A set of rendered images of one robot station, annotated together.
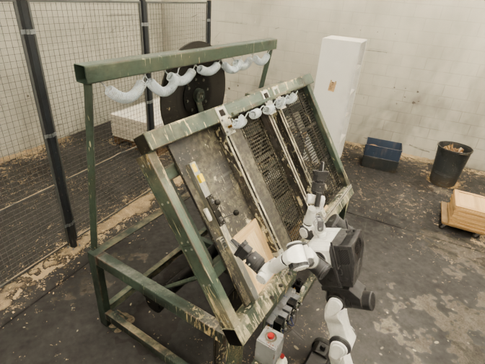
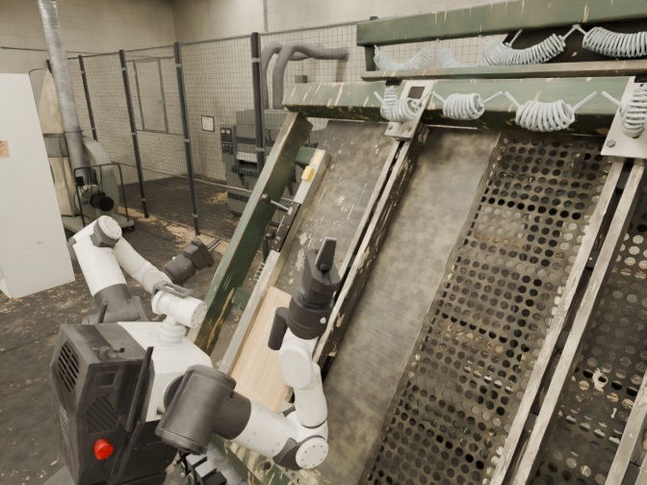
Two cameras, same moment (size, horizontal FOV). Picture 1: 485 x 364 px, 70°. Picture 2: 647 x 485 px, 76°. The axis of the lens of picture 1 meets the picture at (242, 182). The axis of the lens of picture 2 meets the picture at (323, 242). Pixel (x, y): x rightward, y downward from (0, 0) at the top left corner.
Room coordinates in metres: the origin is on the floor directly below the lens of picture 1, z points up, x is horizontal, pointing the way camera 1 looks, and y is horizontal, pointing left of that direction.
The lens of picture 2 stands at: (2.27, -1.22, 1.90)
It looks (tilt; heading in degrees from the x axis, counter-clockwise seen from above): 20 degrees down; 106
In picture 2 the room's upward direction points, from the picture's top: straight up
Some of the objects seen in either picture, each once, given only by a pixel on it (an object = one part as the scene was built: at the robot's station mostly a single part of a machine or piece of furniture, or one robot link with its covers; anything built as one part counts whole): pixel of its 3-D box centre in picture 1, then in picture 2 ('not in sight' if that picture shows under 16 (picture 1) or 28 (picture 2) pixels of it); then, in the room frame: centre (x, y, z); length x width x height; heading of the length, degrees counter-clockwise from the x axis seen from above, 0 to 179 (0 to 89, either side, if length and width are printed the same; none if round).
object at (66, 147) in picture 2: not in sight; (75, 152); (-2.65, 3.47, 1.10); 1.37 x 0.70 x 2.20; 156
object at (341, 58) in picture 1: (333, 102); not in sight; (5.88, -1.44, 1.03); 0.61 x 0.58 x 2.05; 156
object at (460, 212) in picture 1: (464, 211); not in sight; (3.97, -2.99, 0.20); 0.61 x 0.53 x 0.40; 156
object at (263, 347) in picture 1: (268, 347); not in sight; (1.27, -0.22, 0.84); 0.12 x 0.12 x 0.18; 60
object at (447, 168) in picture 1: (448, 165); not in sight; (5.23, -3.35, 0.33); 0.52 x 0.51 x 0.65; 156
